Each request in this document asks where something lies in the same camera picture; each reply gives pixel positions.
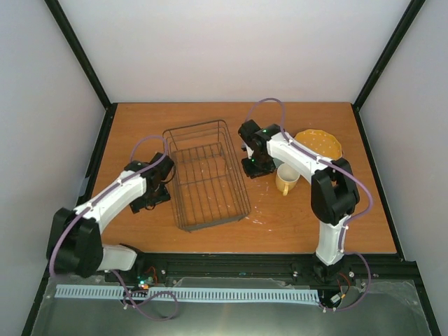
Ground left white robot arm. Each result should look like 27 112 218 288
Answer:
46 153 175 282

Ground orange dotted plate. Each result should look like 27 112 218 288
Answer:
294 129 343 160

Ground light blue cable duct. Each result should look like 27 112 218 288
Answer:
54 284 319 305

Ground yellow ceramic mug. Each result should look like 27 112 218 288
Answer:
275 163 300 196

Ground right black frame post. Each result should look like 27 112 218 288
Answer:
352 0 427 109

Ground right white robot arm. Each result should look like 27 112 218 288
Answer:
238 120 360 282

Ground dark wire dish rack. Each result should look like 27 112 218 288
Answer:
162 120 251 232

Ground left black frame post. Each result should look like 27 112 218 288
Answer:
44 0 118 113

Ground black frame post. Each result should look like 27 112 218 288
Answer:
44 0 118 113
352 0 427 109

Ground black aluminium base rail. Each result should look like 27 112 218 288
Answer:
45 251 419 286

